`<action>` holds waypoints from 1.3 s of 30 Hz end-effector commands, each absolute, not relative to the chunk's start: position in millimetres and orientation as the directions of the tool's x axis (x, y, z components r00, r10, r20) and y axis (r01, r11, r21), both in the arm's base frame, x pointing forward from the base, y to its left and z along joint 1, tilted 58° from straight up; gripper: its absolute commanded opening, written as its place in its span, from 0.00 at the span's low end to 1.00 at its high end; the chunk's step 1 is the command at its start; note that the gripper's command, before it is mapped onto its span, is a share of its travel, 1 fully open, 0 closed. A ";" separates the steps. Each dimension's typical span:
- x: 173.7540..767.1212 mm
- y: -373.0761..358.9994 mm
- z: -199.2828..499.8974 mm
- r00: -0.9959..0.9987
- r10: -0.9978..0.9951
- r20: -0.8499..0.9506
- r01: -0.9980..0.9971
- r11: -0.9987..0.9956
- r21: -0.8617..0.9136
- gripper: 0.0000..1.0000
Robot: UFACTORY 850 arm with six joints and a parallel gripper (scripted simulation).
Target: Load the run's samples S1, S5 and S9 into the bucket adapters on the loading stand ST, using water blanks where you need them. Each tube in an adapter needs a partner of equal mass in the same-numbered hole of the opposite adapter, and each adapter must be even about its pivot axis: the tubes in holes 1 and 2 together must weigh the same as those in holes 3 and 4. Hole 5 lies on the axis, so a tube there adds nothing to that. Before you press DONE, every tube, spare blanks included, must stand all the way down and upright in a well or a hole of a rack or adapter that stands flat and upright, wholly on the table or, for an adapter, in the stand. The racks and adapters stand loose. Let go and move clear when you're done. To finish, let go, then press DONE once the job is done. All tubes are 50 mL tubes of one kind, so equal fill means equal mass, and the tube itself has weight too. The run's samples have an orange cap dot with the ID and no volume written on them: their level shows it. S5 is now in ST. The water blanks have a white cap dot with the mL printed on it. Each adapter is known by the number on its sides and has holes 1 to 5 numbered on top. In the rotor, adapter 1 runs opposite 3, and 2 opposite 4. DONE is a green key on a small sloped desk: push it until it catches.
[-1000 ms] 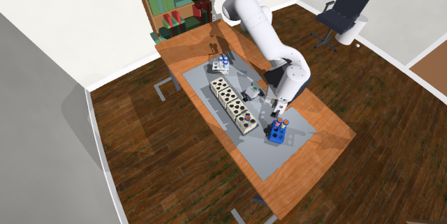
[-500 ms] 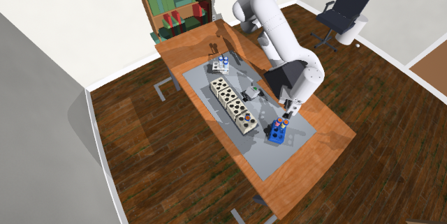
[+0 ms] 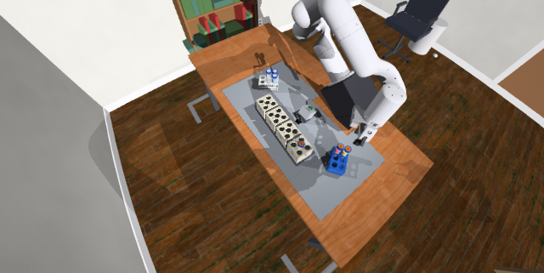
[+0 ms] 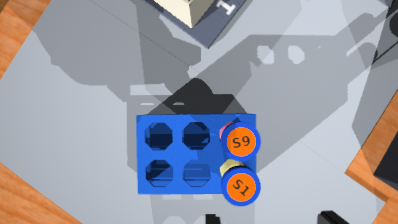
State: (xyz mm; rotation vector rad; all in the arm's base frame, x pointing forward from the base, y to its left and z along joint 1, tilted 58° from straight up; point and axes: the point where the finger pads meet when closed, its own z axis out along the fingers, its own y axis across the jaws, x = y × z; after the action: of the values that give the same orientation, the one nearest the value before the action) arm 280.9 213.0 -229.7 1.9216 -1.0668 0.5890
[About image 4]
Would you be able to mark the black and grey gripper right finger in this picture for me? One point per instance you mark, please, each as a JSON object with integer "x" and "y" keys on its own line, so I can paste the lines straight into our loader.
{"x": 330, "y": 217}

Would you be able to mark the blue tube rack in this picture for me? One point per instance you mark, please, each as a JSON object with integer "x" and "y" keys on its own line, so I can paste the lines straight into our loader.
{"x": 194, "y": 137}

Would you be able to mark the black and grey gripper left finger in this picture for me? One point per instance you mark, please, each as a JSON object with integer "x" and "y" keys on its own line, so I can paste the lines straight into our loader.
{"x": 212, "y": 219}

